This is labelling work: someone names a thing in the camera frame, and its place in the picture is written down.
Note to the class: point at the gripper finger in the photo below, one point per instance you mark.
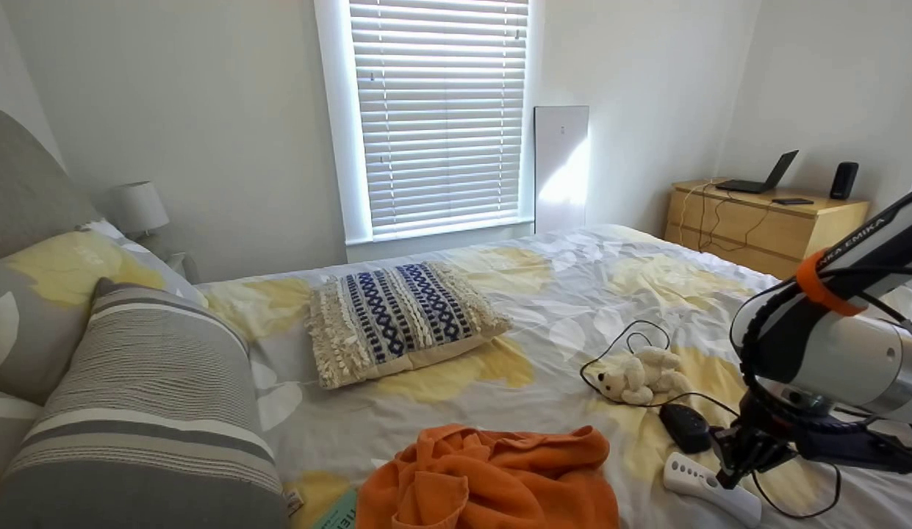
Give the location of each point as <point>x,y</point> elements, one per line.
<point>742,466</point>
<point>726,441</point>

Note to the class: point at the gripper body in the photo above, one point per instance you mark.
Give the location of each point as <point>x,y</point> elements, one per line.
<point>768,425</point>

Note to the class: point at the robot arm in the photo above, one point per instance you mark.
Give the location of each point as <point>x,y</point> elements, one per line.
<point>860,360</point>

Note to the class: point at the white power strip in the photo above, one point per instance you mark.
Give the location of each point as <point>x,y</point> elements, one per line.
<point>709,488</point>

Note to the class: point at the cream stuffed toy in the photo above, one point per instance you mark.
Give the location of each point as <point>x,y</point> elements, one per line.
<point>639,375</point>

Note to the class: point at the wooden dresser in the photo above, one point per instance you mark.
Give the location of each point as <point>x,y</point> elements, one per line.
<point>779,228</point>

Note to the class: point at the bed with floral duvet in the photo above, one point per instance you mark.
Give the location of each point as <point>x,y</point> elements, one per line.
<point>558,294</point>

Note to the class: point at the black phone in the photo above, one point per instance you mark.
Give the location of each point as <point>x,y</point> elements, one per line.
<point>792,200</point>

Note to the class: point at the orange towel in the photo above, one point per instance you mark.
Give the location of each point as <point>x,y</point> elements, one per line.
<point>492,477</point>

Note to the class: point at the black laptop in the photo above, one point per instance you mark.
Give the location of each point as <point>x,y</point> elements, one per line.
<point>757,184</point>

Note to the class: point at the black speaker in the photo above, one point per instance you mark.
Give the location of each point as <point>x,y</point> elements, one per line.
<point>844,181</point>

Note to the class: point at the white panel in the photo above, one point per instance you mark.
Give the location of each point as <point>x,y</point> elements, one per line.
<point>561,169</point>

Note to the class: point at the blue and cream fringed cushion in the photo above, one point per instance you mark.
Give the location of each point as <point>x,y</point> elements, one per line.
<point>400,316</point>

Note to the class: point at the teal card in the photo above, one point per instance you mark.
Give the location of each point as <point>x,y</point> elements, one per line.
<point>339,514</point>

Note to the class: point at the window with white blinds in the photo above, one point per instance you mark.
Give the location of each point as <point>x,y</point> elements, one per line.
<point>441,110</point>

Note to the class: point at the nightstand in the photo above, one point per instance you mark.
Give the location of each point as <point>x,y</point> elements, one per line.
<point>182,266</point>

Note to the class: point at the grey striped pillow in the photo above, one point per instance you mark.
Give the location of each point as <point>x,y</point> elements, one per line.
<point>147,411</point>

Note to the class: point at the white pillow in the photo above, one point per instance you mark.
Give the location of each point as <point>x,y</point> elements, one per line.
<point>158,268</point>

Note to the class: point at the white table lamp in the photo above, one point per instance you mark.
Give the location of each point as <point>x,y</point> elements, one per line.
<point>139,207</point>

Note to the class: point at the grey and yellow floral pillow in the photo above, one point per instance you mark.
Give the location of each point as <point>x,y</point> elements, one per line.
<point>51,286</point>

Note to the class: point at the grey headboard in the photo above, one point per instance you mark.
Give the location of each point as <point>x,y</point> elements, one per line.
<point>22,184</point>

